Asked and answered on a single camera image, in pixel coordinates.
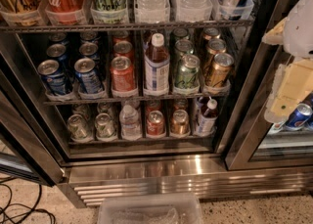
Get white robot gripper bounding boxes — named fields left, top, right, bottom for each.
left=262, top=0, right=313, bottom=123

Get blue pepsi can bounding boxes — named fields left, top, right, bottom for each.
left=79, top=43, right=100, bottom=64
left=37, top=60, right=72, bottom=96
left=46, top=44, right=68, bottom=68
left=74, top=58, right=104, bottom=94

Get pepsi can right fridge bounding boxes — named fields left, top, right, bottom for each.
left=285, top=103, right=313, bottom=130

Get gold can front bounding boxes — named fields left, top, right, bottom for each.
left=205, top=53, right=234, bottom=88

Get gold can middle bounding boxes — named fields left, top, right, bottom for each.
left=205, top=38, right=227, bottom=62

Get tea bottle bottom shelf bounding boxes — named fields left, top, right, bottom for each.
left=195, top=99, right=219, bottom=136

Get green lacroix can front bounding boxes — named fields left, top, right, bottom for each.
left=174, top=54, right=200, bottom=89

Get green lacroix can middle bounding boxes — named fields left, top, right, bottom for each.
left=174, top=39, right=194, bottom=62

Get orange can bottom shelf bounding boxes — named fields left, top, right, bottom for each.
left=170, top=110, right=189, bottom=135

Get iced tea bottle middle shelf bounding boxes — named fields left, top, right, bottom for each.
left=145, top=33, right=170, bottom=91

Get red can bottom shelf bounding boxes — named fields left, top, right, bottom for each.
left=147, top=111, right=164, bottom=136

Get red coke can middle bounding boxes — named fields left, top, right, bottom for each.
left=113, top=41, right=134, bottom=61

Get red coke can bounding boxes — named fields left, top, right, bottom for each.
left=111, top=56, right=136, bottom=92
left=113, top=41, right=134, bottom=61

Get red coke can front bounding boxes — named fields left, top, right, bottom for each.
left=111, top=56, right=136, bottom=92

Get water bottle bottom shelf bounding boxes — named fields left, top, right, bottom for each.
left=119, top=105, right=142, bottom=140

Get green can bottom left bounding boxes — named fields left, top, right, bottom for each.
left=67, top=114, right=92, bottom=143

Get blue pepsi can middle left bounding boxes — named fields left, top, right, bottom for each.
left=46, top=44, right=68, bottom=68

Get blue pepsi can front left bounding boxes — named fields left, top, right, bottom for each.
left=37, top=60, right=72, bottom=96

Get steel fridge bottom grille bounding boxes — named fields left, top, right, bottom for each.
left=58, top=155, right=313, bottom=208

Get open glass fridge door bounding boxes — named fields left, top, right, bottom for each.
left=0, top=53, right=68, bottom=186

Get clear plastic bin on floor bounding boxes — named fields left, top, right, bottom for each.
left=97, top=193, right=204, bottom=224

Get top wire shelf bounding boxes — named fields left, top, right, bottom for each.
left=0, top=20, right=253, bottom=33

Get wire shelf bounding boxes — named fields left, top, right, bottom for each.
left=0, top=20, right=253, bottom=33
left=43, top=92, right=229, bottom=106

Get middle wire shelf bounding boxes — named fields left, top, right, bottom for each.
left=43, top=92, right=229, bottom=106

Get black cables on floor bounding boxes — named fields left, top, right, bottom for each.
left=0, top=175, right=57, bottom=224

